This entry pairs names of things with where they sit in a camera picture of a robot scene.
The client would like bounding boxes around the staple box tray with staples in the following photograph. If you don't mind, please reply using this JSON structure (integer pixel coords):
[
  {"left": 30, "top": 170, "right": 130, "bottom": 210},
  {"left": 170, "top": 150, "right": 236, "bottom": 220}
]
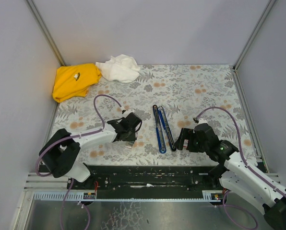
[{"left": 125, "top": 141, "right": 135, "bottom": 149}]

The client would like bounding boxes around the blue stapler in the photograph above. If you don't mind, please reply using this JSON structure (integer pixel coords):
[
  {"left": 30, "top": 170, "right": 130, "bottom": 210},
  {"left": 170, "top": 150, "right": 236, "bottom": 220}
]
[{"left": 152, "top": 104, "right": 177, "bottom": 154}]

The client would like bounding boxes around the red white staple box sleeve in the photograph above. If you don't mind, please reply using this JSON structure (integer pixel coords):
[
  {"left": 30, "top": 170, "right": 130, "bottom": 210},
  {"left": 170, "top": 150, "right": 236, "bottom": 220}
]
[{"left": 183, "top": 139, "right": 189, "bottom": 150}]

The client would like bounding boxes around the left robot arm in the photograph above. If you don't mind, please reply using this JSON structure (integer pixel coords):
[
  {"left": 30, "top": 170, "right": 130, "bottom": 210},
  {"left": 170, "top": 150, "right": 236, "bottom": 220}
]
[{"left": 39, "top": 112, "right": 142, "bottom": 183}]

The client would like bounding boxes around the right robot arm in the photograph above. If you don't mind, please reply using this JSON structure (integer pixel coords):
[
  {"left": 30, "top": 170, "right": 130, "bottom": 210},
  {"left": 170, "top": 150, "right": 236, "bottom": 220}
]
[{"left": 175, "top": 123, "right": 286, "bottom": 230}]

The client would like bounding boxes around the floral patterned table mat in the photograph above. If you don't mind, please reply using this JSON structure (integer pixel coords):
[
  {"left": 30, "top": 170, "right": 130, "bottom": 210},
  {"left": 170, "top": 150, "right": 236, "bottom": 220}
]
[{"left": 52, "top": 65, "right": 256, "bottom": 166}]

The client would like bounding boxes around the white crumpled cloth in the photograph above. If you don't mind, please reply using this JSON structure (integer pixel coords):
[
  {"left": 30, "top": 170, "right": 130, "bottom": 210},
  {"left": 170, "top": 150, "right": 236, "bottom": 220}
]
[{"left": 95, "top": 54, "right": 141, "bottom": 83}]

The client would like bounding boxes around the yellow t-shirt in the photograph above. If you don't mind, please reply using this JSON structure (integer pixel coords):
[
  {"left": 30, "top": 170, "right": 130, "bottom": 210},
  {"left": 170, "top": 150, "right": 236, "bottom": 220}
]
[{"left": 52, "top": 63, "right": 102, "bottom": 103}]

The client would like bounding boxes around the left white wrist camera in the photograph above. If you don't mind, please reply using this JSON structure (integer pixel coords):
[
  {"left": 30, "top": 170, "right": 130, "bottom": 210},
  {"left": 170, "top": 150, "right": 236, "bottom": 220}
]
[{"left": 122, "top": 109, "right": 135, "bottom": 118}]

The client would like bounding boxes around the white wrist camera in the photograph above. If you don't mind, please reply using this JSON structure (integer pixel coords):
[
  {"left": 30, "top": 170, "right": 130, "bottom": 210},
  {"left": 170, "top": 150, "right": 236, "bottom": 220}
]
[
  {"left": 193, "top": 117, "right": 209, "bottom": 131},
  {"left": 122, "top": 109, "right": 135, "bottom": 118}
]

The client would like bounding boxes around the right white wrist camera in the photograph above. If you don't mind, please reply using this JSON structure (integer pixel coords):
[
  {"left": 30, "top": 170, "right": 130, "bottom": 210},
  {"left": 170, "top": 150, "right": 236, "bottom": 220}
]
[{"left": 193, "top": 117, "right": 209, "bottom": 131}]

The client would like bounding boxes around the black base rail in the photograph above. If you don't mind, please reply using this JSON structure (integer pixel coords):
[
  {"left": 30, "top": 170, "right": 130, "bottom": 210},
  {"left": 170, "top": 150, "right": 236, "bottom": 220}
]
[{"left": 68, "top": 165, "right": 224, "bottom": 192}]

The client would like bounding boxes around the white slotted cable duct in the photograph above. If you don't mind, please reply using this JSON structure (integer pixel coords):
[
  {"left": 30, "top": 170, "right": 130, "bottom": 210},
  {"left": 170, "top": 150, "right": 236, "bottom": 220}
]
[{"left": 33, "top": 189, "right": 223, "bottom": 202}]

